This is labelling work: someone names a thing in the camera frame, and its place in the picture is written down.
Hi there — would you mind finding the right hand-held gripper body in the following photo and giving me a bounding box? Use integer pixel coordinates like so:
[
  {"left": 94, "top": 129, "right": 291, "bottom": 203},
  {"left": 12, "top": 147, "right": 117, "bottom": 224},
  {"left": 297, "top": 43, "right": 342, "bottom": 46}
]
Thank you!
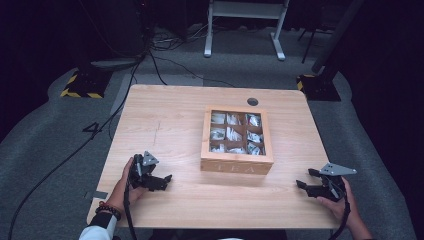
[{"left": 315, "top": 162, "right": 357, "bottom": 202}]

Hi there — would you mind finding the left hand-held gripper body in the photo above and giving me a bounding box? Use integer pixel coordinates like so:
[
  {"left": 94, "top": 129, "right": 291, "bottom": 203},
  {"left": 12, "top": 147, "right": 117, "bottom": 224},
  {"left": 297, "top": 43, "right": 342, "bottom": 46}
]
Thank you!
[{"left": 128, "top": 150, "right": 160, "bottom": 190}]

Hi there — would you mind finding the wooden tea box glass lid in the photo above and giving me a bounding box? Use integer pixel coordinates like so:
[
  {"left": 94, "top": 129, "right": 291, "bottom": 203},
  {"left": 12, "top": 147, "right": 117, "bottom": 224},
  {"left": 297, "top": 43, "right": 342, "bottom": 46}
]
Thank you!
[{"left": 200, "top": 105, "right": 275, "bottom": 176}]

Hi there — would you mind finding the person's left hand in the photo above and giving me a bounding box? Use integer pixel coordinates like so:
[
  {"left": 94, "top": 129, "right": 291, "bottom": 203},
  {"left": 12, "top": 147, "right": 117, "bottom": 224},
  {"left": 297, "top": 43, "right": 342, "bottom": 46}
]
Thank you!
[{"left": 106, "top": 157, "right": 148, "bottom": 212}]

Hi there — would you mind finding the person's right hand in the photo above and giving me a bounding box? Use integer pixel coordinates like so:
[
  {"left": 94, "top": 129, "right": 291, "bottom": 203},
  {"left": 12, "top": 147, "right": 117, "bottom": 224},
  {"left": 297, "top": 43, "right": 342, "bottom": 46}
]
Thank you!
[{"left": 316, "top": 176, "right": 363, "bottom": 230}]

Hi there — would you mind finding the grey tape strip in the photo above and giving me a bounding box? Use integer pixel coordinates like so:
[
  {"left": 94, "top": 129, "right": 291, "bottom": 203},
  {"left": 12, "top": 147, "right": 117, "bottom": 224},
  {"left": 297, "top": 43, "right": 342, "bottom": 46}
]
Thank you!
[{"left": 84, "top": 190, "right": 109, "bottom": 201}]

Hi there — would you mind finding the yellow black striped stand base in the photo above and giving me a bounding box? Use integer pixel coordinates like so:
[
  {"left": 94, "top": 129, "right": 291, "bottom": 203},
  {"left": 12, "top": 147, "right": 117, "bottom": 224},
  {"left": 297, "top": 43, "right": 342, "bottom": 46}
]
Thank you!
[
  {"left": 59, "top": 68, "right": 113, "bottom": 99},
  {"left": 296, "top": 73, "right": 342, "bottom": 102}
]

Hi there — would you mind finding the grey flat stand base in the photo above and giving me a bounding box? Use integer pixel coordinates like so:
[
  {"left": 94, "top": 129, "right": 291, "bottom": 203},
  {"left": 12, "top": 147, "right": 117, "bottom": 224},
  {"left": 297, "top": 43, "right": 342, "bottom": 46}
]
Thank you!
[{"left": 89, "top": 57, "right": 146, "bottom": 71}]

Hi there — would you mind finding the grey slanted pole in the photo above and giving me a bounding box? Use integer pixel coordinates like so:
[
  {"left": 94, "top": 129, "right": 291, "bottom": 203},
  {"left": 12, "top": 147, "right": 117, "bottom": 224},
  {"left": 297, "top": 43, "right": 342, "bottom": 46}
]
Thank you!
[{"left": 311, "top": 0, "right": 364, "bottom": 74}]

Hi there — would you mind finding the right hand-held gripper cable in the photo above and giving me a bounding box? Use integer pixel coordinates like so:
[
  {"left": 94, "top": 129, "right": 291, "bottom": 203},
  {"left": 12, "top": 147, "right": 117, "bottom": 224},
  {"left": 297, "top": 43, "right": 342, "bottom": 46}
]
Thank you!
[{"left": 328, "top": 186, "right": 352, "bottom": 240}]

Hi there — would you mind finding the hand-held gripper cable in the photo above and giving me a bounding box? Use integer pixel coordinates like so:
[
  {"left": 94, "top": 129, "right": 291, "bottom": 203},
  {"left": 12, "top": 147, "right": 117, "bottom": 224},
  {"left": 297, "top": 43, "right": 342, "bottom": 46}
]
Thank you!
[
  {"left": 328, "top": 186, "right": 352, "bottom": 240},
  {"left": 123, "top": 179, "right": 138, "bottom": 240}
]

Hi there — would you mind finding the left hand-held gripper cable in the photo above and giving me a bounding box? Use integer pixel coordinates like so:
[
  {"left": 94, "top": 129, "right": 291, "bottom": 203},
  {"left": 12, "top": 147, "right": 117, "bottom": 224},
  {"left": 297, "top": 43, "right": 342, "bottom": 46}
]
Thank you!
[{"left": 123, "top": 179, "right": 138, "bottom": 240}]

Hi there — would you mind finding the dark bead bracelet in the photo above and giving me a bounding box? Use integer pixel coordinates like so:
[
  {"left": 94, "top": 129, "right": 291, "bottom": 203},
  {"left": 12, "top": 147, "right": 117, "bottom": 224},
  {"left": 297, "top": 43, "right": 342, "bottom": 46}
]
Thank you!
[{"left": 94, "top": 200, "right": 123, "bottom": 222}]

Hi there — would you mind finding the long black floor cable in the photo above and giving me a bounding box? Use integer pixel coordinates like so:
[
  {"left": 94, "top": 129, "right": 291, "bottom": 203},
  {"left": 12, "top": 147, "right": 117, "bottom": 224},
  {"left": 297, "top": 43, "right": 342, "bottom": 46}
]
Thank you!
[{"left": 7, "top": 49, "right": 149, "bottom": 240}]

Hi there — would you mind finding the thin black floor cable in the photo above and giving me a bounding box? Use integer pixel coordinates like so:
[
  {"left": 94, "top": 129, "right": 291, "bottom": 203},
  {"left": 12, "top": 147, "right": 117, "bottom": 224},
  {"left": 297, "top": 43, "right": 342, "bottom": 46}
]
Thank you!
[{"left": 153, "top": 54, "right": 236, "bottom": 88}]

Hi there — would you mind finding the tangle of black cables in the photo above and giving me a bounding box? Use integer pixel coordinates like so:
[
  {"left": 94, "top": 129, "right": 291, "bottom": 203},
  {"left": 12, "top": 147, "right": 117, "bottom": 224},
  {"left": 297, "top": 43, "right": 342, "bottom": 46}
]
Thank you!
[{"left": 146, "top": 23, "right": 214, "bottom": 53}]

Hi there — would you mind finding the white metal desk frame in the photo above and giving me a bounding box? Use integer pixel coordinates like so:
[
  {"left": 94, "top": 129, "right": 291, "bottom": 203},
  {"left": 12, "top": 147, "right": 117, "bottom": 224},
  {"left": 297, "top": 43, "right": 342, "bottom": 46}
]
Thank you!
[{"left": 203, "top": 0, "right": 290, "bottom": 62}]

